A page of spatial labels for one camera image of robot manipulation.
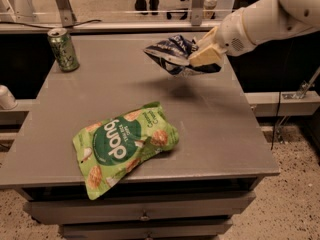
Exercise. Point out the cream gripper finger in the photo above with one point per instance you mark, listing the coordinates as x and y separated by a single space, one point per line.
207 55
208 38

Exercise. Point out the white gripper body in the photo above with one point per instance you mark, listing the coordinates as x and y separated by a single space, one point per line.
230 34

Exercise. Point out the blue chip bag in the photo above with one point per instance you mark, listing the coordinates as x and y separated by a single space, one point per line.
172 54

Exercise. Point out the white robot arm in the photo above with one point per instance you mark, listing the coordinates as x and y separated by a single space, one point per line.
248 27

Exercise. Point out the green rice chip bag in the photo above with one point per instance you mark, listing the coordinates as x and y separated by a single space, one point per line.
109 150

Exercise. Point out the green soda can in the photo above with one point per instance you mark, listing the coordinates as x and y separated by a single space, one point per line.
62 47

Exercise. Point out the grey cabinet lower drawer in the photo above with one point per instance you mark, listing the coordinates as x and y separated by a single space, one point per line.
146 230

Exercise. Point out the grey cabinet drawer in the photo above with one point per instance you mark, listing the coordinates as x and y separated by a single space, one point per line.
140 208
146 230

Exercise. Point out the grey cabinet upper drawer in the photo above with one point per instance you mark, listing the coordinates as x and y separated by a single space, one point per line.
140 208

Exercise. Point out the white cylinder at left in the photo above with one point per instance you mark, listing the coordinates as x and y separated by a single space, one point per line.
7 100

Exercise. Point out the metal railing frame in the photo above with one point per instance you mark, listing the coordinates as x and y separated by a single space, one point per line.
84 16

